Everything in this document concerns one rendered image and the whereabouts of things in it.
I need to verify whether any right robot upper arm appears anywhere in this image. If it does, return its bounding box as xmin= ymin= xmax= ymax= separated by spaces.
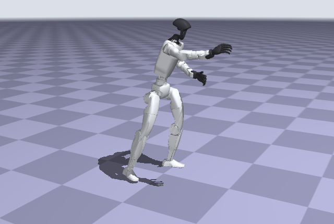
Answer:
xmin=163 ymin=43 xmax=187 ymax=62

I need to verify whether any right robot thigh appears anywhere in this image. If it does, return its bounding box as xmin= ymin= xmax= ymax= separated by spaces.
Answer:
xmin=140 ymin=90 xmax=160 ymax=140

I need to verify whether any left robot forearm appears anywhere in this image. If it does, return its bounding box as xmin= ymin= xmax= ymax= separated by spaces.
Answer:
xmin=181 ymin=62 xmax=194 ymax=78

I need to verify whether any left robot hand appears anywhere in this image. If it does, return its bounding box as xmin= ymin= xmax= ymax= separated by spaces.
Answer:
xmin=191 ymin=70 xmax=207 ymax=86

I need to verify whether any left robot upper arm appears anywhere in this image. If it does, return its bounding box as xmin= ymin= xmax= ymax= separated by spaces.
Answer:
xmin=176 ymin=42 xmax=185 ymax=68

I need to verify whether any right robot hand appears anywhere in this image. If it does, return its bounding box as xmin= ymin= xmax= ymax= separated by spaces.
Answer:
xmin=205 ymin=43 xmax=232 ymax=59

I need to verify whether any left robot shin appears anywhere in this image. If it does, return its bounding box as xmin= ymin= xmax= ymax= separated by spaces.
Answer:
xmin=167 ymin=129 xmax=183 ymax=161

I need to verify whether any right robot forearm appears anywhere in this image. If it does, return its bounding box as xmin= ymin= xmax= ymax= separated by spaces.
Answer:
xmin=179 ymin=50 xmax=211 ymax=60

